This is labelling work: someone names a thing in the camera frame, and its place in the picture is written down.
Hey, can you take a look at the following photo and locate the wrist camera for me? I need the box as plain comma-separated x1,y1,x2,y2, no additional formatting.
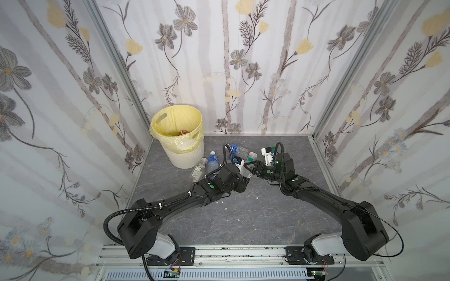
233,156,245,168
261,146,275,166

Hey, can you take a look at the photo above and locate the aluminium mounting rail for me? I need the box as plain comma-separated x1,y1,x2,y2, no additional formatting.
94,245,387,281

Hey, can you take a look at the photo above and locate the clear bottle blue label upright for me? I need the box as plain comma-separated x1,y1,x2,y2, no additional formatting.
206,151,220,174

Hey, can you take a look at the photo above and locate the white bin yellow bag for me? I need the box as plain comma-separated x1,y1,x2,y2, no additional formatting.
150,104,205,169

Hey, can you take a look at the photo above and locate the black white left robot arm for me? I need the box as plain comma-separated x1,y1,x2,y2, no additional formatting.
103,162,250,265

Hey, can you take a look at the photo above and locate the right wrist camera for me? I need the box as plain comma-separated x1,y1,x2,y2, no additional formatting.
261,146,275,166

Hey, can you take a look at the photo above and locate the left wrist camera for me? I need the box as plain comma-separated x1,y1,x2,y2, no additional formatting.
233,156,245,168

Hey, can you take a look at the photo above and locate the clear bottle blue label white cap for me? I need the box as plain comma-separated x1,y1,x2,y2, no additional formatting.
230,144,250,160

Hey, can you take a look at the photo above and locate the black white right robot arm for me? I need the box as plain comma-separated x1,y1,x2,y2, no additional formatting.
244,142,390,262

